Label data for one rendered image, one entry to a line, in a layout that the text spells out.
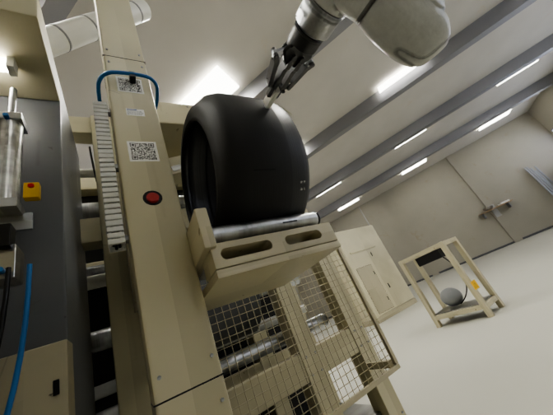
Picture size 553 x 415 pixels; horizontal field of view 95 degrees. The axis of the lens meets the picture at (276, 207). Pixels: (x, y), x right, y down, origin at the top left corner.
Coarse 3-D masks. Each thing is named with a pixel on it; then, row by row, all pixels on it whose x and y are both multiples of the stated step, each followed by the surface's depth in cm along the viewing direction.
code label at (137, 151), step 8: (128, 144) 71; (136, 144) 72; (144, 144) 74; (152, 144) 75; (128, 152) 70; (136, 152) 71; (144, 152) 72; (152, 152) 73; (136, 160) 70; (144, 160) 71; (152, 160) 72
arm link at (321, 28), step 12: (312, 0) 50; (300, 12) 54; (312, 12) 51; (324, 12) 51; (300, 24) 54; (312, 24) 53; (324, 24) 53; (336, 24) 54; (312, 36) 55; (324, 36) 55
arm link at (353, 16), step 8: (320, 0) 49; (328, 0) 49; (336, 0) 48; (344, 0) 48; (352, 0) 47; (360, 0) 46; (368, 0) 46; (328, 8) 50; (336, 8) 50; (344, 8) 49; (352, 8) 48; (360, 8) 48; (368, 8) 47; (336, 16) 52; (352, 16) 50; (360, 16) 49
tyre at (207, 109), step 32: (224, 96) 73; (192, 128) 89; (224, 128) 66; (256, 128) 68; (288, 128) 74; (192, 160) 106; (224, 160) 65; (256, 160) 65; (288, 160) 71; (192, 192) 108; (224, 192) 66; (256, 192) 66; (288, 192) 72; (224, 224) 69
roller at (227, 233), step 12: (288, 216) 72; (300, 216) 74; (312, 216) 75; (216, 228) 60; (228, 228) 61; (240, 228) 63; (252, 228) 64; (264, 228) 66; (276, 228) 68; (288, 228) 71; (216, 240) 59; (228, 240) 61
